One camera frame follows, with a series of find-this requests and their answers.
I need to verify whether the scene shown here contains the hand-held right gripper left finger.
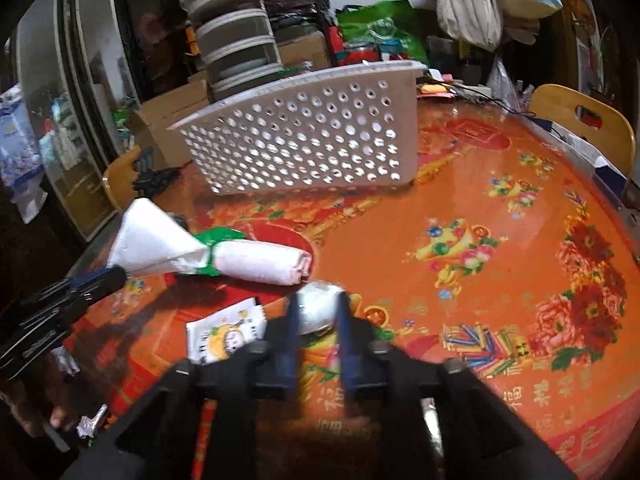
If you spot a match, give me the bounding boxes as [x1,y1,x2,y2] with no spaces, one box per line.
[60,292,306,480]

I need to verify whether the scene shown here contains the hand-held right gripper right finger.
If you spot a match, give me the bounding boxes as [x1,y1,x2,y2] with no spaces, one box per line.
[335,292,576,480]

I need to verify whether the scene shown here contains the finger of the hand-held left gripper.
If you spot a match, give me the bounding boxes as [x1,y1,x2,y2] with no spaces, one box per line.
[17,287,103,333]
[30,266,127,302]

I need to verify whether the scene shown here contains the small silver item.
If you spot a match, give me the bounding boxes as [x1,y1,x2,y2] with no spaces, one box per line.
[297,280,349,336]

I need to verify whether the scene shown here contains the small printed tissue packet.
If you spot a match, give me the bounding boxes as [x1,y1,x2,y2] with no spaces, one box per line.
[186,297,267,365]

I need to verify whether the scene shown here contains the white towel with green band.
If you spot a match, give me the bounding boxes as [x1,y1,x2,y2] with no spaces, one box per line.
[106,198,312,287]

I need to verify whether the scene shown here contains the white perforated plastic basket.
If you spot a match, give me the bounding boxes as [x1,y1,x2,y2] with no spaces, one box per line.
[166,60,427,196]

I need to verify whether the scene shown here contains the person's left hand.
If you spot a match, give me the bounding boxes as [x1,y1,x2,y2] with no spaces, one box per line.
[0,385,73,453]

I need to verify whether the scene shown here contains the small silver object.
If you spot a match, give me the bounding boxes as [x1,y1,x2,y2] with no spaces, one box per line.
[75,404,109,442]

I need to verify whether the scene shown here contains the wooden chair with slot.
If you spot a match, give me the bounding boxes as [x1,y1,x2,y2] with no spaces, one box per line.
[529,84,637,181]
[102,146,143,212]

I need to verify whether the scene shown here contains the blue and white package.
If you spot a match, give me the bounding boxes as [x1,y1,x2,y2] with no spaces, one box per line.
[0,82,48,223]

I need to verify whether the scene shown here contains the open cardboard box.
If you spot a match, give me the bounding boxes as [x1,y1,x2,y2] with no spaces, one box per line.
[127,79,212,173]

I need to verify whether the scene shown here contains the glass door cabinet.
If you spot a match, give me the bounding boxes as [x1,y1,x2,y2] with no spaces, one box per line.
[10,0,146,241]

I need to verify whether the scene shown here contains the stacked grey food tiers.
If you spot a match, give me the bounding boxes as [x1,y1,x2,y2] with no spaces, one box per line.
[180,0,282,103]

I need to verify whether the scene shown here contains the green shopping bag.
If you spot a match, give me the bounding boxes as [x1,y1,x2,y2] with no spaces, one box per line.
[336,0,430,67]

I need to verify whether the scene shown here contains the beige canvas tote bag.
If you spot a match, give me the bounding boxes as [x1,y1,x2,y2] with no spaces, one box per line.
[434,0,503,52]

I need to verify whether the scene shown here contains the black cable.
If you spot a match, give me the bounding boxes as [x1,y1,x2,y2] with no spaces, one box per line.
[450,82,538,121]

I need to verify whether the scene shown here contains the round red wall ornament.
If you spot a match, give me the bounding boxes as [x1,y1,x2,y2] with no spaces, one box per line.
[565,0,603,68]

